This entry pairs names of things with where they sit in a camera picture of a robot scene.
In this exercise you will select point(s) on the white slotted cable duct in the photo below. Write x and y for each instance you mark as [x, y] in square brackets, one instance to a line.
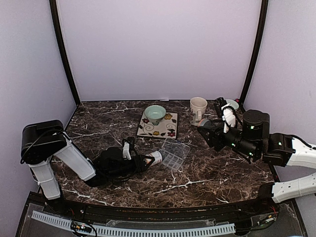
[95, 230]

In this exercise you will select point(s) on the green ceramic bowl on plate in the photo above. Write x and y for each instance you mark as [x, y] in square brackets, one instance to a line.
[155, 113]

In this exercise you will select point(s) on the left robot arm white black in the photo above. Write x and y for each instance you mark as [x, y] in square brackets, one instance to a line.
[44, 140]

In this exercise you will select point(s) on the square floral ceramic plate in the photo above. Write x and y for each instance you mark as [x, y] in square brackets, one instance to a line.
[166, 128]

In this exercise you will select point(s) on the right black frame post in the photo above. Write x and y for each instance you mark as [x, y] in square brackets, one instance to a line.
[255, 51]

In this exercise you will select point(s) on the small green bowl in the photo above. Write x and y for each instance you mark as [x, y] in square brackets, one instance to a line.
[233, 103]

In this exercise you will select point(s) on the beige ceramic mug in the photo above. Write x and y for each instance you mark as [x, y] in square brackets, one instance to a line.
[198, 107]

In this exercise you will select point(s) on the left black frame post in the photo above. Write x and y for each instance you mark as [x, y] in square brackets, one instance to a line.
[62, 51]

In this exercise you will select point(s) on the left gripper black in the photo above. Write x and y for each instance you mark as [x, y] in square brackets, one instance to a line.
[141, 167]

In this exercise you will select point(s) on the black front table rail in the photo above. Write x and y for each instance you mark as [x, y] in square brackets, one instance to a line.
[240, 211]

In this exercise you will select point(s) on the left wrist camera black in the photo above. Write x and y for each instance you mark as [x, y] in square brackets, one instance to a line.
[128, 147]

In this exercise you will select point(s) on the clear plastic pill organizer box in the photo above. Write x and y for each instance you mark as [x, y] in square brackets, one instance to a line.
[173, 153]

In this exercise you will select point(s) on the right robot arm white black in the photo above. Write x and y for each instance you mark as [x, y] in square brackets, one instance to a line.
[250, 137]

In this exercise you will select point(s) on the black frame post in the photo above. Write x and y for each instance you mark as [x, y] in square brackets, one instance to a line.
[255, 51]
[62, 51]

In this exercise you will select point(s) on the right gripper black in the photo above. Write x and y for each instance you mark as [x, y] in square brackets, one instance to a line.
[216, 135]

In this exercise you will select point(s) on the orange pill bottle grey cap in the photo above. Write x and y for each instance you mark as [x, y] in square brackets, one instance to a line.
[153, 158]

